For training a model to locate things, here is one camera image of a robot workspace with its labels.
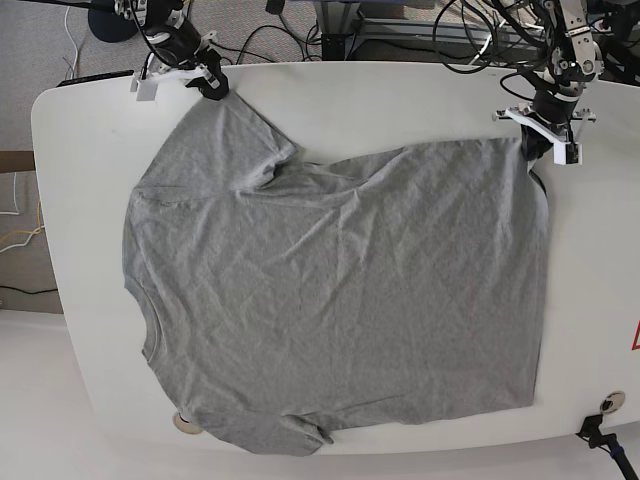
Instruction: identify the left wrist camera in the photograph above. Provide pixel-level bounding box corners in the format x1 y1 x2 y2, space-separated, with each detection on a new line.
553 142 583 166

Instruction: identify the round dark stand base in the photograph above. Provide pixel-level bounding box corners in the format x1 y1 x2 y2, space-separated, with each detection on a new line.
87 0 138 43

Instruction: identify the grey T-shirt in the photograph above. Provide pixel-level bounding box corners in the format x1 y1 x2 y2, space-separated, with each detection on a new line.
122 95 549 456

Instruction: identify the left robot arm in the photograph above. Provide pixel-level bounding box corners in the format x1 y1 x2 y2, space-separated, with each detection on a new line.
493 1 604 165

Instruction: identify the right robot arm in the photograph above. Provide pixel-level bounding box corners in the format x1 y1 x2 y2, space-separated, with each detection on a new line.
114 1 230 101

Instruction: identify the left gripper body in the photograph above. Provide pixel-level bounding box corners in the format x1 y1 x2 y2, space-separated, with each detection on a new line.
492 87 597 140

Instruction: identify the black table leg post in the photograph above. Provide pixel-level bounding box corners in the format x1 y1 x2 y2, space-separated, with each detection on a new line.
314 1 360 61

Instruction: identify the aluminium frame rail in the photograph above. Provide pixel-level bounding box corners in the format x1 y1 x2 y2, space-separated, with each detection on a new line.
359 18 491 47

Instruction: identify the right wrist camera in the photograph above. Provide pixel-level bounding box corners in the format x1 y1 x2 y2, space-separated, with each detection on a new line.
130 74 158 102

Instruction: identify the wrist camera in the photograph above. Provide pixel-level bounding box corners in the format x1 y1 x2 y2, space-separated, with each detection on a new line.
553 142 583 166
130 74 158 102

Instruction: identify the black flat device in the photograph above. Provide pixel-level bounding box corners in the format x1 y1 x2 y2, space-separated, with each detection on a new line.
56 70 134 88

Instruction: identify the round silver table grommet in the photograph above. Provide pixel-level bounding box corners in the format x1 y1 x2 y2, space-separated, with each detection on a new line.
600 391 626 415

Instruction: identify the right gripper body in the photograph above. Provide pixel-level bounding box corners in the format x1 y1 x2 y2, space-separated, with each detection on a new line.
144 24 220 85

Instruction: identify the red warning sticker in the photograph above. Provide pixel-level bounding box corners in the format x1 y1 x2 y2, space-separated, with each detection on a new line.
631 322 640 351

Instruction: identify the black clamp with cable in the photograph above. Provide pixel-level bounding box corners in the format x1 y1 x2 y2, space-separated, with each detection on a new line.
576 414 639 480

